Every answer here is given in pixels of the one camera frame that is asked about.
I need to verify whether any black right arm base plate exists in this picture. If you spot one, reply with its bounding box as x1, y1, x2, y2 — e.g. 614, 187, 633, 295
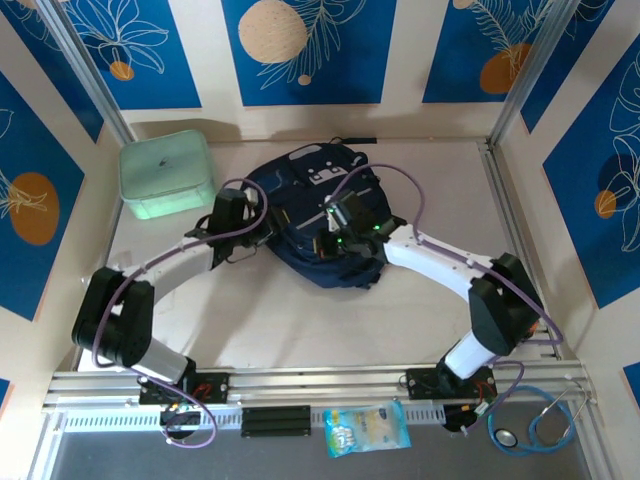
405, 367, 499, 401

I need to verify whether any black ribbed block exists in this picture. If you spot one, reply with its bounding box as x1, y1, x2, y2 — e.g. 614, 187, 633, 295
241, 405, 312, 439

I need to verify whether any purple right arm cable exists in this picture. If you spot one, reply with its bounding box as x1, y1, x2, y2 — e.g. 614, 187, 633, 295
329, 163, 565, 436

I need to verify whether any mint green lunch box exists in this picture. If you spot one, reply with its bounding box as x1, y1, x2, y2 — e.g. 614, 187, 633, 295
118, 129, 220, 222

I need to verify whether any white right camera bracket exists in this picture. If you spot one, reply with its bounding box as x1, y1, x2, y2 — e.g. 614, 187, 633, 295
323, 198, 346, 232

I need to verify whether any snack packet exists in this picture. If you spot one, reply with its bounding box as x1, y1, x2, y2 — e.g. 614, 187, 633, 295
323, 399, 412, 459

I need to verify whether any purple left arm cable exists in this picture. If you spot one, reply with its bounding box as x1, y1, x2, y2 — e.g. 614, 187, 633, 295
92, 178, 269, 448

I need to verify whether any aluminium mounting rail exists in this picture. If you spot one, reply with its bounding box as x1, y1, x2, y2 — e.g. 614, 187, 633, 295
42, 362, 600, 412

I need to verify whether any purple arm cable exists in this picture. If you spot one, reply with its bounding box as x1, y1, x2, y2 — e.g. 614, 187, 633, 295
329, 163, 565, 436
92, 178, 269, 448

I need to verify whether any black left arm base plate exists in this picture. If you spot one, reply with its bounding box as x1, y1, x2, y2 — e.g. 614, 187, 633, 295
137, 370, 231, 406

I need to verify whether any navy blue backpack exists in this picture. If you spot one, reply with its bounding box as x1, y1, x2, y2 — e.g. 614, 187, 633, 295
243, 135, 407, 292

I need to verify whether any white slotted cable duct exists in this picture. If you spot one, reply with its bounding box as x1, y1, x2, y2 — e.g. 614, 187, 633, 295
58, 403, 447, 435

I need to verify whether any aluminium frame post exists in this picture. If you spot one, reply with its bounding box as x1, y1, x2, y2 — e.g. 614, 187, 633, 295
489, 0, 585, 146
37, 0, 136, 146

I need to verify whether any aluminium side rail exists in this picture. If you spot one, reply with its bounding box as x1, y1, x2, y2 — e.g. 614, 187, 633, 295
476, 141, 562, 360

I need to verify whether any blue stethoscope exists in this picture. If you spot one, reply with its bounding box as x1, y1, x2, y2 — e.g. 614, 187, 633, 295
487, 382, 600, 457

